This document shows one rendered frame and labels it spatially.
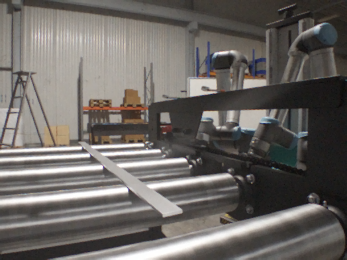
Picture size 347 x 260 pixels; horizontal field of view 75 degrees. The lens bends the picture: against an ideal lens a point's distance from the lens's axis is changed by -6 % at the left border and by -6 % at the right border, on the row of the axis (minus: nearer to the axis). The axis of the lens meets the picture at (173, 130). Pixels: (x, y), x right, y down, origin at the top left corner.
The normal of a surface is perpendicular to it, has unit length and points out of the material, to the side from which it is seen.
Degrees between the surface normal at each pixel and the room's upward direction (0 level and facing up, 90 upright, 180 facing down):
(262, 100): 90
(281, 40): 90
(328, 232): 59
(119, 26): 90
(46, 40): 90
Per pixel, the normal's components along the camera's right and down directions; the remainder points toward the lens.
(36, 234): 0.40, 0.20
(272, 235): 0.24, -0.77
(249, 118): -0.01, 0.06
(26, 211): 0.33, -0.55
